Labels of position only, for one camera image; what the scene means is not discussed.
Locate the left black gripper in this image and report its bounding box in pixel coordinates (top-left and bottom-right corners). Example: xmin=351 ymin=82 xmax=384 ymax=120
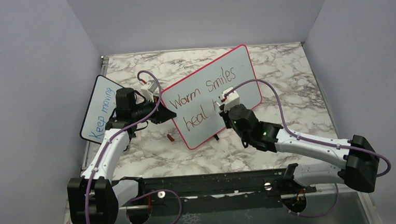
xmin=130 ymin=93 xmax=176 ymax=125

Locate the brown marker cap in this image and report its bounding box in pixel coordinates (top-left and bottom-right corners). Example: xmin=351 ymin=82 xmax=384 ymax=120
xmin=167 ymin=134 xmax=174 ymax=142

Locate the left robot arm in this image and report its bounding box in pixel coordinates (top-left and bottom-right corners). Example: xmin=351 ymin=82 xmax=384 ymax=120
xmin=67 ymin=85 xmax=176 ymax=224

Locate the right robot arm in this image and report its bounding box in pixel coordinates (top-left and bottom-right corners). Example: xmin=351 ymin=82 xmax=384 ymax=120
xmin=219 ymin=104 xmax=379 ymax=193

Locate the pink framed whiteboard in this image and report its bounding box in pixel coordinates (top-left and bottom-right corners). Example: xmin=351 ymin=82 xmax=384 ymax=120
xmin=161 ymin=44 xmax=256 ymax=150

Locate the black framed written whiteboard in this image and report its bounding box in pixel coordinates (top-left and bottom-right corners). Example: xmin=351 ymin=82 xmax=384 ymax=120
xmin=79 ymin=75 xmax=122 ymax=144

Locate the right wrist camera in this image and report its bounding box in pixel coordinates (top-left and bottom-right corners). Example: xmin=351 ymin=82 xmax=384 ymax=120
xmin=218 ymin=87 xmax=240 ymax=113

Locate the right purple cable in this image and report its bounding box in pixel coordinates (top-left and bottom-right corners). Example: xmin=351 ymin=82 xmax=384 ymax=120
xmin=221 ymin=71 xmax=392 ymax=187

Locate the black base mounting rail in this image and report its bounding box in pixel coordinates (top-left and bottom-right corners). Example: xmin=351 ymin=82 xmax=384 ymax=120
xmin=122 ymin=169 xmax=316 ymax=216

